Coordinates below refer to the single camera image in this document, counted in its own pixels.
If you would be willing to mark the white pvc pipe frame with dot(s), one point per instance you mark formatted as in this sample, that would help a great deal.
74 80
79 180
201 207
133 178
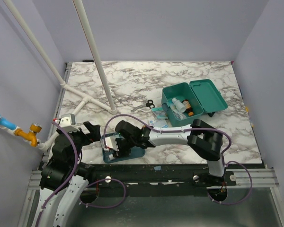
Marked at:
31 60

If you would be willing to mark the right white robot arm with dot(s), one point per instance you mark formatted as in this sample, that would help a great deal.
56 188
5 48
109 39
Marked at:
204 139

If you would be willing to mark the black handled scissors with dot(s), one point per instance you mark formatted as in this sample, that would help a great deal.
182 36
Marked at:
150 104

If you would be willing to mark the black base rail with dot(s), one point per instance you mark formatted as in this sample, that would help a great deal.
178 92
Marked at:
156 181

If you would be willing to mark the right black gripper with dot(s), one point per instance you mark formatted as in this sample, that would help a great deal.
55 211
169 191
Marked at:
122 145

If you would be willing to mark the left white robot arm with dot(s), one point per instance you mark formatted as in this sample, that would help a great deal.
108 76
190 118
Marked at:
65 176

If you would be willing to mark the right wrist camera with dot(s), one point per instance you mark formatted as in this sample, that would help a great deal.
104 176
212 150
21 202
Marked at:
110 143

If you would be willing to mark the orange blue pipe valve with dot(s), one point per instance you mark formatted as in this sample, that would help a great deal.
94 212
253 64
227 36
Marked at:
17 131

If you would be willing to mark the small blue wipe packets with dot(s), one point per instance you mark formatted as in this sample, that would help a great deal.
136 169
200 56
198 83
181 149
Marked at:
158 123

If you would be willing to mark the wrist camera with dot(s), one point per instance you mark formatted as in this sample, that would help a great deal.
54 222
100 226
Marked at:
67 122
110 143

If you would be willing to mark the blue white gauze packet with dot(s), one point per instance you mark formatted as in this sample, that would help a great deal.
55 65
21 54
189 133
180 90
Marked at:
159 113

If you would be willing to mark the teal divided tray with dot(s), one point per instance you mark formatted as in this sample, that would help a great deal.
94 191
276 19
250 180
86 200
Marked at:
112 156

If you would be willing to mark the white plastic bottle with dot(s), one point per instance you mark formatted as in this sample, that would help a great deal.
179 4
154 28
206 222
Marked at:
179 105

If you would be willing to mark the brown medicine bottle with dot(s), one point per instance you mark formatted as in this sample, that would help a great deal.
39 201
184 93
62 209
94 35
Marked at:
189 109

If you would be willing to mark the teal medicine kit box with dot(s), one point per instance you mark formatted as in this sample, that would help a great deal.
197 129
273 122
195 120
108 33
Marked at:
202 95

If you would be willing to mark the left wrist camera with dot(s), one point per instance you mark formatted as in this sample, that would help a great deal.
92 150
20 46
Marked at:
67 122

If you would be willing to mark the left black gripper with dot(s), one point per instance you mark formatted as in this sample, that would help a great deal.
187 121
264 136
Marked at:
94 134

